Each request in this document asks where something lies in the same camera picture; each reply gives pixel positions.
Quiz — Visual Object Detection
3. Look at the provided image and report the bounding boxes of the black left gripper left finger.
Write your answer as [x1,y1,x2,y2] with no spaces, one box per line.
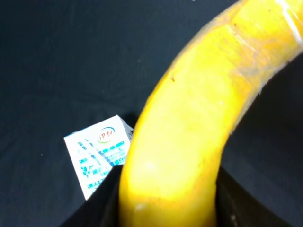
[62,165,123,227]

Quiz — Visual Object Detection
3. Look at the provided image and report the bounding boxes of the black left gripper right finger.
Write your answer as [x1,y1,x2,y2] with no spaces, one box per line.
[216,167,288,227]

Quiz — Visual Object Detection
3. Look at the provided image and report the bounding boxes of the yellow banana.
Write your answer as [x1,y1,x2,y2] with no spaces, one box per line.
[119,0,303,227]

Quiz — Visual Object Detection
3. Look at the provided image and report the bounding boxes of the white milk carton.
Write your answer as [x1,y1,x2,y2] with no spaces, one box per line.
[64,115,134,200]

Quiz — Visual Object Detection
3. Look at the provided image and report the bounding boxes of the black tablecloth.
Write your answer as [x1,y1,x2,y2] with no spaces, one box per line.
[0,0,303,227]

